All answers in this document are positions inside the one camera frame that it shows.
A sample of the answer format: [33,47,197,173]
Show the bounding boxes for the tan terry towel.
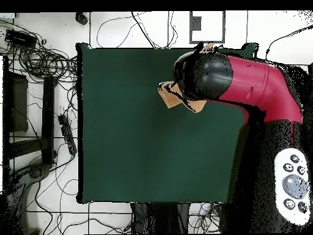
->
[157,42,218,114]

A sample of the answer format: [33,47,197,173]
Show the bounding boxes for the dark green table cloth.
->
[76,42,259,205]

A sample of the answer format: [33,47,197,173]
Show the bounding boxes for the black power strip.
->
[57,114,78,156]

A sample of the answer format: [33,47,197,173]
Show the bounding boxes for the dark grey stand base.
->
[4,162,53,235]

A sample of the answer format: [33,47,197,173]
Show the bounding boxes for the small black round device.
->
[75,12,89,26]

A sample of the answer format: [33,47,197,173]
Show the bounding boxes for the black adapter box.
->
[4,29,38,49]

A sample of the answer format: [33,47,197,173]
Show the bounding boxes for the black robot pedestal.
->
[131,203,191,234]

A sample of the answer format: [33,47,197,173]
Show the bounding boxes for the thin looped black cable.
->
[96,10,179,49]

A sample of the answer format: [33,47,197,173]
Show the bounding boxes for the black frame stand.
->
[2,56,59,168]

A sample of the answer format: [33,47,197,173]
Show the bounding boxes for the grey square frame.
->
[189,10,226,45]

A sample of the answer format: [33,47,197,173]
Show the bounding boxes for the black cable with plug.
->
[265,24,313,60]

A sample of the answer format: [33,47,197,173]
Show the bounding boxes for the tangled black cables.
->
[0,19,78,84]

